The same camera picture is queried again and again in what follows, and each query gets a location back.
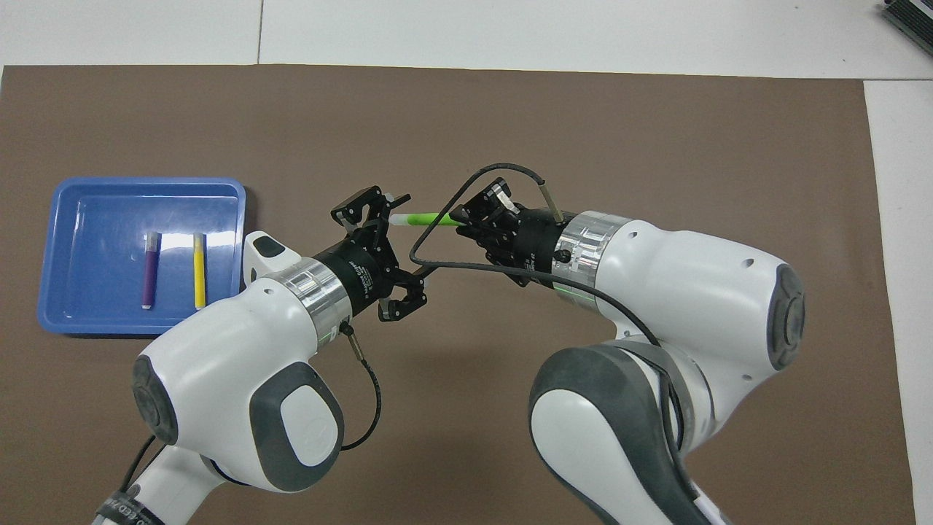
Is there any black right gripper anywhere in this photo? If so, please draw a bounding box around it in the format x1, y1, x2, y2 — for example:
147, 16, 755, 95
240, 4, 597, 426
455, 176, 570, 289

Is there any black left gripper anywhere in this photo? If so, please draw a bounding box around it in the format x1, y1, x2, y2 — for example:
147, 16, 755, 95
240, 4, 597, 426
313, 185, 428, 324

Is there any green marker pen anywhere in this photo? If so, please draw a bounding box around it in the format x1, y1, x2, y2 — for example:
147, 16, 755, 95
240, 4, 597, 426
389, 211, 467, 227

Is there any yellow marker pen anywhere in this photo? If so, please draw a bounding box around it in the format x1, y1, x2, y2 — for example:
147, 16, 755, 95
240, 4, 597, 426
192, 233, 208, 311

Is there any purple marker pen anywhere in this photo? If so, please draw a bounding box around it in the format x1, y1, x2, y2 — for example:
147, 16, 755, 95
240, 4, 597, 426
141, 232, 162, 311

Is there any blue plastic tray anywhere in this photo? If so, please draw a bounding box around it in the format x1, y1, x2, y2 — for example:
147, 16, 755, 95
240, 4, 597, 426
36, 177, 247, 336

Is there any brown table mat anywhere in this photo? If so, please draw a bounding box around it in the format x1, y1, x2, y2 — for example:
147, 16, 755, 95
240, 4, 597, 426
0, 64, 918, 525

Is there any grey ribbed device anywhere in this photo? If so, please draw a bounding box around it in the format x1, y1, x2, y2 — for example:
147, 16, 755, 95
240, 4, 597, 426
880, 0, 933, 37

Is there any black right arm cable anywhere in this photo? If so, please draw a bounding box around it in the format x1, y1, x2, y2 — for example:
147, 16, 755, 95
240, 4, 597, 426
409, 164, 700, 497

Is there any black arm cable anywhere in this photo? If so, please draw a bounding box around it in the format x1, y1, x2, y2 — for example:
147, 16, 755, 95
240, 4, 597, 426
117, 323, 383, 497
409, 164, 700, 497

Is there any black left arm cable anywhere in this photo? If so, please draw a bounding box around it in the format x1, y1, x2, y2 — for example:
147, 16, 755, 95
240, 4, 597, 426
117, 323, 383, 497

